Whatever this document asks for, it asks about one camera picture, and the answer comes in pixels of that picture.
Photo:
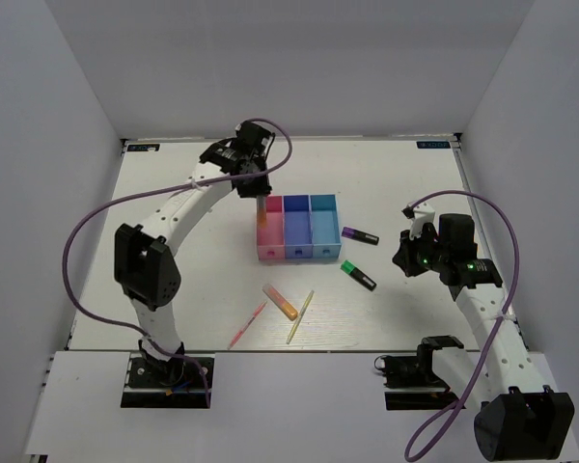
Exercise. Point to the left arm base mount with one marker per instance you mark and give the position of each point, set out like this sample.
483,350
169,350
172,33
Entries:
180,386

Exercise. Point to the left corner label sticker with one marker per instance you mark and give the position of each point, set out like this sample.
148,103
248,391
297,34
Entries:
142,147

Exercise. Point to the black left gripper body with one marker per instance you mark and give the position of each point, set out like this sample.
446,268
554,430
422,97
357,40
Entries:
258,185

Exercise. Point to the light blue plastic bin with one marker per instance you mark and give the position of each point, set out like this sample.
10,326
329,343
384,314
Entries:
326,236

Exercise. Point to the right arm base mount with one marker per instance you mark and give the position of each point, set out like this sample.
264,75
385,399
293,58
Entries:
406,388

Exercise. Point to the pink plastic bin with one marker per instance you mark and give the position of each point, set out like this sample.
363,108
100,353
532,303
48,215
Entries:
270,239

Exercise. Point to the purple-blue plastic bin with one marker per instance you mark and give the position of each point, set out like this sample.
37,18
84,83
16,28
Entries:
297,227

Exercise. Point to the green cap black highlighter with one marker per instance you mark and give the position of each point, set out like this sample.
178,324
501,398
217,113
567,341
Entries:
358,275

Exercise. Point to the orange clear-cap highlighter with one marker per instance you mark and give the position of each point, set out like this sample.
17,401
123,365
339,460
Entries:
280,302

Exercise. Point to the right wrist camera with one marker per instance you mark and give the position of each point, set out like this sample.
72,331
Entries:
419,215

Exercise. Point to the pink thin pen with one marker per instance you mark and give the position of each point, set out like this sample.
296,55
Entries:
246,325

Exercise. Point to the metal table edge rail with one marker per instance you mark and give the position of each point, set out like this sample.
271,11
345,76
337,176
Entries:
475,204

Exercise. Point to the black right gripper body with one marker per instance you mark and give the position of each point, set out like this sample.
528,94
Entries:
422,254

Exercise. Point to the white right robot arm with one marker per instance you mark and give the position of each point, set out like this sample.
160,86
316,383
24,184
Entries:
518,414

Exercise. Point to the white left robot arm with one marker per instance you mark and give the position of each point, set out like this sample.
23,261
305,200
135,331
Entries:
144,264

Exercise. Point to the right corner label sticker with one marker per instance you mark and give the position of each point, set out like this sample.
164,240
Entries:
433,145

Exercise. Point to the corner label sticker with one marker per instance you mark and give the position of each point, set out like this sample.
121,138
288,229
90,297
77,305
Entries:
142,147
433,145

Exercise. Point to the purple cap black highlighter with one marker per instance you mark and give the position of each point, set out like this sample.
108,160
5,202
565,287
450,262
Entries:
360,236

